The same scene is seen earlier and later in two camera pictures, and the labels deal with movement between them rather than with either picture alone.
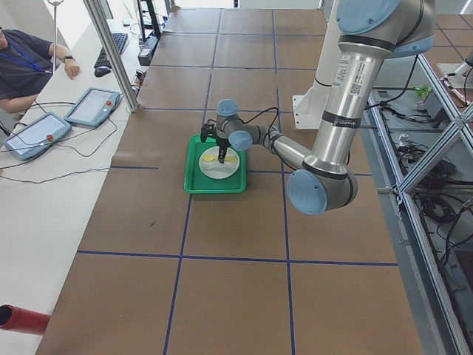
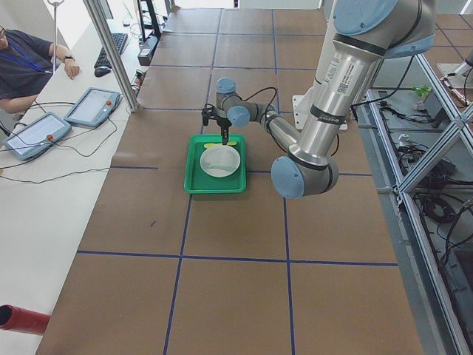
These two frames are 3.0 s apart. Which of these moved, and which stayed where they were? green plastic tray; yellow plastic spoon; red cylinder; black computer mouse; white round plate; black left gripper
Moved: black left gripper; yellow plastic spoon
Stayed: green plastic tray; red cylinder; white round plate; black computer mouse
